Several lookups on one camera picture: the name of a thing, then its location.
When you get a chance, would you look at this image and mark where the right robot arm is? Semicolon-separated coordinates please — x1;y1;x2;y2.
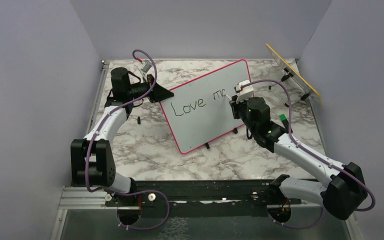
229;95;369;220

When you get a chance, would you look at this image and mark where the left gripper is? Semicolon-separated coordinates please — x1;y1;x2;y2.
127;74;174;103

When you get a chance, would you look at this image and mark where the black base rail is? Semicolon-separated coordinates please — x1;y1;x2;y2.
105;179;301;218

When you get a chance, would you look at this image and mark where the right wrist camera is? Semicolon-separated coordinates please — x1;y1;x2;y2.
234;79;254;104

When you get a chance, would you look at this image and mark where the yellow-edged board on stand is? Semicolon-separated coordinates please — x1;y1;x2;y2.
265;43;322;105

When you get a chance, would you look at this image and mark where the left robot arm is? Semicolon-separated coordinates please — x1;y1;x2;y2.
70;67;175;206

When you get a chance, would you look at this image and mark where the green black highlighter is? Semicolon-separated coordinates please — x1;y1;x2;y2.
279;114;289;128

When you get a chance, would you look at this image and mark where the pink-framed whiteboard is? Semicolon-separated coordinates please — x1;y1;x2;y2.
160;59;251;155

